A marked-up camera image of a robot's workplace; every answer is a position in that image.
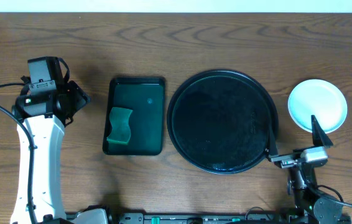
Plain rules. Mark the round black tray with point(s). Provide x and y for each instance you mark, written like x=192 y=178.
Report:
x=218 y=121

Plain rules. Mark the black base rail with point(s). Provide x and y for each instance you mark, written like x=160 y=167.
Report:
x=254 y=215

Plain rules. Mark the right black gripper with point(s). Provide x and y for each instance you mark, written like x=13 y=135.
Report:
x=285 y=160

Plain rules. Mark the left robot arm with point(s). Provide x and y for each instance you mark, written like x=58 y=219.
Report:
x=42 y=115

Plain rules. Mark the rectangular black water tray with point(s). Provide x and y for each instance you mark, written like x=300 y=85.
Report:
x=145 y=96

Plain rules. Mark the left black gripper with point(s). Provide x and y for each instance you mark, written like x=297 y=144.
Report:
x=78 y=97

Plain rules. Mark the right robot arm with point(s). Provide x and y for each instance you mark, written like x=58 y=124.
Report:
x=312 y=204

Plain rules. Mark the pale green plate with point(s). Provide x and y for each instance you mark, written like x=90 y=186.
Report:
x=321 y=99

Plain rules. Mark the green sponge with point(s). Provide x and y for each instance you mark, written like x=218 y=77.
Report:
x=120 y=128

